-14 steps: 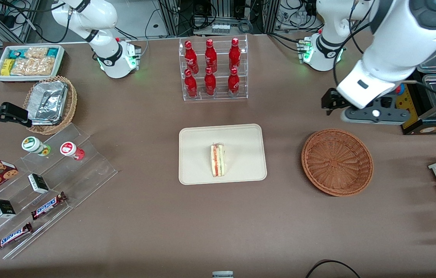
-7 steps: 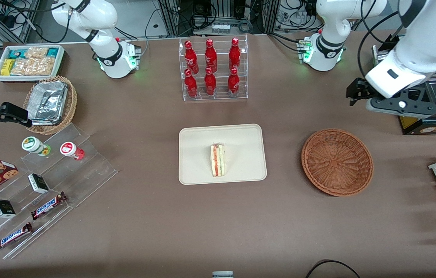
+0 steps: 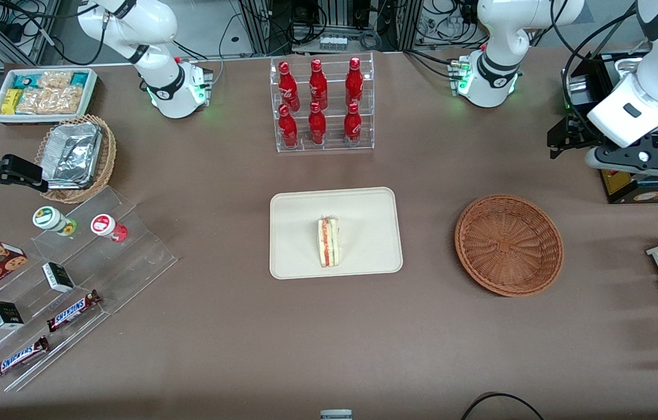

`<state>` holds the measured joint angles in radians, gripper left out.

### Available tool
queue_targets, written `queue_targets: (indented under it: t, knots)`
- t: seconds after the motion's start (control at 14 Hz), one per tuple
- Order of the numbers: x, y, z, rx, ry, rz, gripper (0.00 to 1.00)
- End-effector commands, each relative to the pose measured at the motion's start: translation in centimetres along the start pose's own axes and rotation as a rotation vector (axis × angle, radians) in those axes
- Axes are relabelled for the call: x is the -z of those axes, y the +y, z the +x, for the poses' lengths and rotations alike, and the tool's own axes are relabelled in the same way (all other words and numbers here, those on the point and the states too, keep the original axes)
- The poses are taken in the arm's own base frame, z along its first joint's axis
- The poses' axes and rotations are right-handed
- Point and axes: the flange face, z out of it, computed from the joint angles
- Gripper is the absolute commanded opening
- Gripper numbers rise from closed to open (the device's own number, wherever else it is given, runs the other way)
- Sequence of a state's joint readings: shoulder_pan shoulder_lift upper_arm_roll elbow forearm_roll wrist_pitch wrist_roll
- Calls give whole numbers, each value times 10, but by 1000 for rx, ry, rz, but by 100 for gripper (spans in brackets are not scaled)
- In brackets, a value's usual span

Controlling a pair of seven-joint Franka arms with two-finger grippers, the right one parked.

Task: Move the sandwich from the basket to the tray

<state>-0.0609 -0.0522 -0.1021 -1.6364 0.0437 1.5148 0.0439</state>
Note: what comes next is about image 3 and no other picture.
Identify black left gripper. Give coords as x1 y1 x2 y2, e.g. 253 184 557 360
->
548 117 658 179

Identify triangle sandwich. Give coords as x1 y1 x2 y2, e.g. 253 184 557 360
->
317 216 341 269

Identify oval light wicker basket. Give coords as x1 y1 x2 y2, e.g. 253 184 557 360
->
34 114 117 205

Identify round brown wicker basket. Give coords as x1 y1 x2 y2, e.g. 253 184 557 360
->
454 194 564 298

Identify cream rectangular tray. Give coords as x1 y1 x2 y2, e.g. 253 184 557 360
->
269 187 404 281

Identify stacked silver foil containers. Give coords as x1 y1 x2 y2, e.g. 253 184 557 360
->
42 121 103 190

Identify green lid yogurt cup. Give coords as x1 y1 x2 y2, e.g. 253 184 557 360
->
32 206 78 237

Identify yellow snack packet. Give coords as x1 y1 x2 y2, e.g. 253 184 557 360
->
1 89 23 116

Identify clear cracker bag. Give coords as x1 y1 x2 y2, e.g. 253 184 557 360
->
16 86 85 115
37 70 73 89

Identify red lid yogurt cup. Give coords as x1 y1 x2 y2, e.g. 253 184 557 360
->
90 213 129 243

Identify small black carton box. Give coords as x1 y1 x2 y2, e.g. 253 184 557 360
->
0 300 25 331
41 262 75 293

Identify clear acrylic stepped shelf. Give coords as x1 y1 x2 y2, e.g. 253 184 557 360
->
0 185 179 393

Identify Snickers chocolate bar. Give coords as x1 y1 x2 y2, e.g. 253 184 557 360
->
46 290 102 333
0 335 51 381

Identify red cola bottle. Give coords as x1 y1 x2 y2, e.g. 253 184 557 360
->
309 58 328 110
308 101 327 145
278 61 300 111
344 102 362 145
345 57 364 107
278 104 299 148

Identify clear acrylic bottle rack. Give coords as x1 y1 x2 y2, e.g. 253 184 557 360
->
269 52 375 153

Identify black cable loop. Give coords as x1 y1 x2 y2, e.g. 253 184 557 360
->
460 392 545 420

